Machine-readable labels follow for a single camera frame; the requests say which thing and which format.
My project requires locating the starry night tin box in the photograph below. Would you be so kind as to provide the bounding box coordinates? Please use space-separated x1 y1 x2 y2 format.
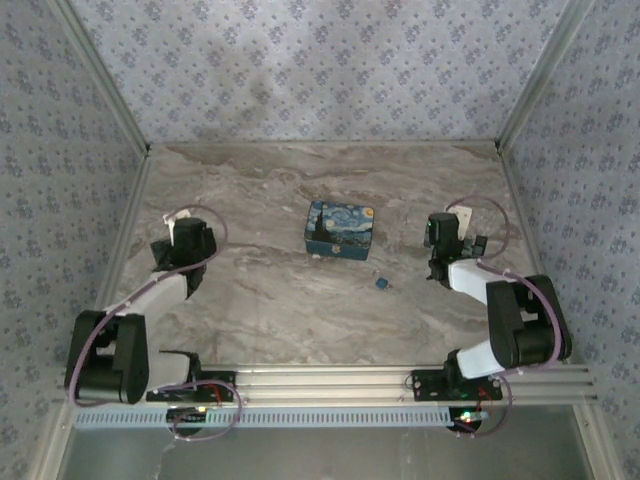
302 200 378 263

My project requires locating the black controller board with LED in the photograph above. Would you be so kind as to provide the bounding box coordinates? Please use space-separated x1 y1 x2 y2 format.
448 407 491 433
165 406 210 428

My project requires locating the grey metal sheet panel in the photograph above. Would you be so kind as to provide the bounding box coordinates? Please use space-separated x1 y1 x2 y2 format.
63 405 597 480

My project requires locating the aluminium table side rail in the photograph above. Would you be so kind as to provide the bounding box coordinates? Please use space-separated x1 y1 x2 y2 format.
496 144 572 364
78 148 152 367

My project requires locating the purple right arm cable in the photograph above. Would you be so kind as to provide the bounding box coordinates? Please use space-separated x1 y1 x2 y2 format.
443 194 572 440

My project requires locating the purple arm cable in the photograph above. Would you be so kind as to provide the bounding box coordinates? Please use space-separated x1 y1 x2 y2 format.
63 203 244 443
443 194 572 440

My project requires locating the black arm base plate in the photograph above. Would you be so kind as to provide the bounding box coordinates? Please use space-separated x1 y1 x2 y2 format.
144 368 238 404
410 368 504 403

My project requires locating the thin aluminium table rail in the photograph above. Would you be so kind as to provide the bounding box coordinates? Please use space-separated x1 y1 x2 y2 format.
148 139 501 150

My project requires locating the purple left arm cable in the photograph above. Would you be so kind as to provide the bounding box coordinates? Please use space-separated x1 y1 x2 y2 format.
63 203 244 443

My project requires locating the aluminium frame post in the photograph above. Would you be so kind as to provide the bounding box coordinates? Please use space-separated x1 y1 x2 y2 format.
573 402 615 480
494 0 599 154
47 0 153 156
30 399 77 480

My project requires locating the aluminium triple frame rail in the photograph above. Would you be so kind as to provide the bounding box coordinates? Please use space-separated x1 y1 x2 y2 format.
53 364 599 404

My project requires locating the grey slotted cable duct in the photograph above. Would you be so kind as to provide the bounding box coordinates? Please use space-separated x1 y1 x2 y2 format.
72 405 452 430

